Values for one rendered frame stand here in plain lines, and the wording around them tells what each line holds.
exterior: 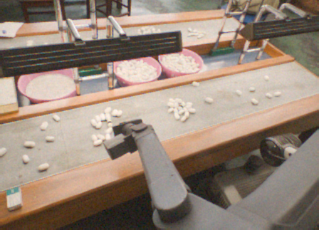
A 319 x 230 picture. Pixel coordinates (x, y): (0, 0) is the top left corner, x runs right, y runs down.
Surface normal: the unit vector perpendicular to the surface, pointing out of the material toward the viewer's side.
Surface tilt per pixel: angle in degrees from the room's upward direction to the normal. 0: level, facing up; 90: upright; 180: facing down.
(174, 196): 41
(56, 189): 0
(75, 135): 0
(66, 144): 0
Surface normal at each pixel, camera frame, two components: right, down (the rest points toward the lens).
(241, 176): 0.13, -0.70
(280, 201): -0.27, -0.93
